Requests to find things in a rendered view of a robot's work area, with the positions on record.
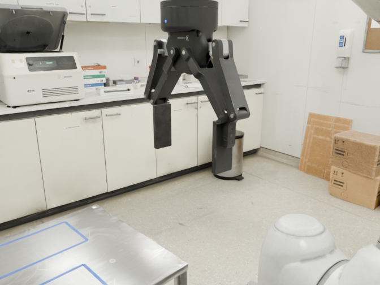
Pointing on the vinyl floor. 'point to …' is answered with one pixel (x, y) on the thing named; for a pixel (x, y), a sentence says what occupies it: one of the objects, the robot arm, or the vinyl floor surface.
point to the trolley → (87, 254)
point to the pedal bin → (236, 172)
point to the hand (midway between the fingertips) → (189, 150)
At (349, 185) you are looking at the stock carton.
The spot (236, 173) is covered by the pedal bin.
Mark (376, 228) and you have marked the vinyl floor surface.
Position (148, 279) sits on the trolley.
